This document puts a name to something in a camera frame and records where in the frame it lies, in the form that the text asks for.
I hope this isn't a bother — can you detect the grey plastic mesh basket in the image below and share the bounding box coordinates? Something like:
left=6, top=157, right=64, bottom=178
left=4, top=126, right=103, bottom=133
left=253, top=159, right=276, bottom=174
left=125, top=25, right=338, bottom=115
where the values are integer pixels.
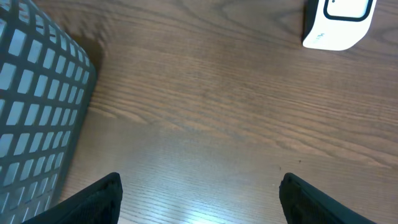
left=1, top=0, right=96, bottom=223

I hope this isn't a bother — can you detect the white barcode scanner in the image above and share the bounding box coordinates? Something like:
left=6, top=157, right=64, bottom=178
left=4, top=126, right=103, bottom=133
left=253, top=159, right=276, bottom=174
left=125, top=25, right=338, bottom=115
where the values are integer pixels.
left=302, top=0, right=377, bottom=51

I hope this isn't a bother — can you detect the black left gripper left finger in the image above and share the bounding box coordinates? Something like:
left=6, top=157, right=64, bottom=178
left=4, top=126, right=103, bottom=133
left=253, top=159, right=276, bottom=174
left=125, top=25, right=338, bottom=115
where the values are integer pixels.
left=26, top=172, right=123, bottom=224

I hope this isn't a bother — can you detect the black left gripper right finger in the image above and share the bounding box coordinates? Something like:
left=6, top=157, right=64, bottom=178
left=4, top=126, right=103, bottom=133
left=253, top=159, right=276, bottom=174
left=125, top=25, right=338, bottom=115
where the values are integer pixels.
left=279, top=172, right=374, bottom=224

